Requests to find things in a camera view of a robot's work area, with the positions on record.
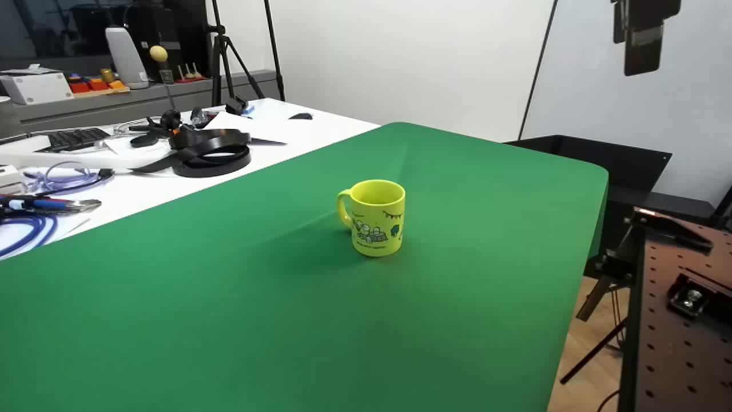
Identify brown perforated board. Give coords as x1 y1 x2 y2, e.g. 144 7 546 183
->
617 203 732 412

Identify blue handled pliers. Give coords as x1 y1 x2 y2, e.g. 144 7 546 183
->
0 192 103 220

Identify blue cable loop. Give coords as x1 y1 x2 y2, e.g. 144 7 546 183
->
0 160 116 258

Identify green table cloth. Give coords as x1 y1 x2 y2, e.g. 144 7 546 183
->
0 121 610 412

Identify black coiled cable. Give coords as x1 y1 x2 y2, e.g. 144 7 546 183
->
169 125 253 178

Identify black camera tripod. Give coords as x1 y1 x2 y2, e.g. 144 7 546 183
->
204 0 267 107

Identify white upright device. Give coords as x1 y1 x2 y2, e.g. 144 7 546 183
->
103 25 151 89

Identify black stand legs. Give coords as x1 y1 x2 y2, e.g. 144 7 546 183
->
558 226 644 387

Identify black slanted stand pole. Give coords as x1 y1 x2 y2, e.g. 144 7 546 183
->
517 0 561 143

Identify black clamp mount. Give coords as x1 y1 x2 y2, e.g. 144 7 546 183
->
665 270 732 322

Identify yellow ball on stick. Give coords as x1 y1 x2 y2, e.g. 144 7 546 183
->
128 43 224 151

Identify white box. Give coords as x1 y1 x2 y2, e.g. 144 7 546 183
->
0 66 74 107

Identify black keyboard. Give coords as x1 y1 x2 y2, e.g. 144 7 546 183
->
44 125 114 154

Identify thin black pole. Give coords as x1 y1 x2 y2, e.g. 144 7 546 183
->
260 0 288 102

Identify yellow printed mug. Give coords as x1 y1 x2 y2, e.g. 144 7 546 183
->
334 178 406 258

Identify orange red small items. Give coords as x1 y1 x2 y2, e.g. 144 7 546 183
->
65 69 132 99

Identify black hanging device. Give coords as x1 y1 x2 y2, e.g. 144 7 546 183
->
610 0 683 78

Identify grey counter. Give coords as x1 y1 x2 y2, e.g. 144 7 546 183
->
0 69 281 144

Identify wall monitor screen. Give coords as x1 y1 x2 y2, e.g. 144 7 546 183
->
0 0 212 80

